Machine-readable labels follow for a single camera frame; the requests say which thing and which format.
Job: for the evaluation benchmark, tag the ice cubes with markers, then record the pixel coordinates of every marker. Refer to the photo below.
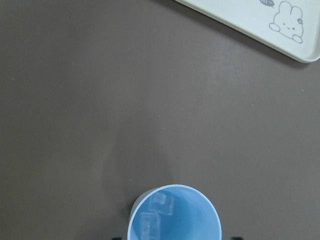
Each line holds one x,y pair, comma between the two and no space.
155,214

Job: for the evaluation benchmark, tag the cream rabbit tray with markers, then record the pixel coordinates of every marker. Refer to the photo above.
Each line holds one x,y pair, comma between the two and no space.
291,27

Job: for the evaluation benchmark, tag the light blue plastic cup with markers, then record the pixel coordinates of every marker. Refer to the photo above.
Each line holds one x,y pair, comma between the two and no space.
194,216

